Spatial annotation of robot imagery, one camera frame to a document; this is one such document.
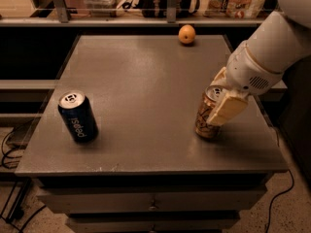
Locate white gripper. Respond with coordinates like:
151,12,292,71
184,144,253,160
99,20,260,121
207,41,282,126

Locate orange soda can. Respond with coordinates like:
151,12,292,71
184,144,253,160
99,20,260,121
195,86,223,139

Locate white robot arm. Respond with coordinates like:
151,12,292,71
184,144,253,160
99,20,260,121
206,0,311,126

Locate blue pepsi can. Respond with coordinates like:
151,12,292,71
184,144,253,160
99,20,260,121
58,90,98,143

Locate orange fruit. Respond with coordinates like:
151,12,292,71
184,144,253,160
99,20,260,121
178,24,195,45

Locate colourful snack bag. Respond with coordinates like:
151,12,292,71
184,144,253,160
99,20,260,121
205,0,265,19

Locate grey drawer cabinet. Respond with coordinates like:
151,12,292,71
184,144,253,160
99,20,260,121
17,35,287,233

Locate black backpack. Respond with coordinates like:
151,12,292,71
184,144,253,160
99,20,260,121
137,0,200,17

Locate metal drawer knob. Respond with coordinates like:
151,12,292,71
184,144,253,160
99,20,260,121
149,201,158,212

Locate black floor cable right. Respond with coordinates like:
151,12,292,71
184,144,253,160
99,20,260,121
264,128,295,233

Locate grey metal shelf rail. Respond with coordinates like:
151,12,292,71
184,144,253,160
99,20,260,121
0,0,275,27

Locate black floor cables left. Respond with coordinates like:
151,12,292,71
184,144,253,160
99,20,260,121
0,119,47,233

